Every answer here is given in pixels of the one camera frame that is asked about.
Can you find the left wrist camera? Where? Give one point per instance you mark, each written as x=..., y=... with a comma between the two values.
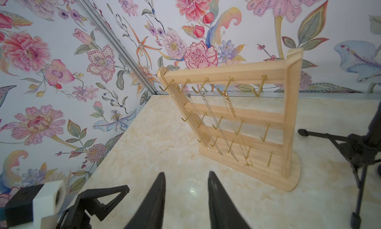
x=36, y=207

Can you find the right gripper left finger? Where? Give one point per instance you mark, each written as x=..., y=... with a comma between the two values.
x=150, y=214

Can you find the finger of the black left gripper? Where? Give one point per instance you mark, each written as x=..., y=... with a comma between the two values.
x=87, y=204

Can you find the wooden jewelry display stand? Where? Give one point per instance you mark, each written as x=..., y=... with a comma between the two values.
x=256, y=143

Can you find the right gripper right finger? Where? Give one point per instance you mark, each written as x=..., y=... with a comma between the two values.
x=222, y=212

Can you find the black microphone on tripod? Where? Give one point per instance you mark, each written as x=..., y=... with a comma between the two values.
x=360, y=152

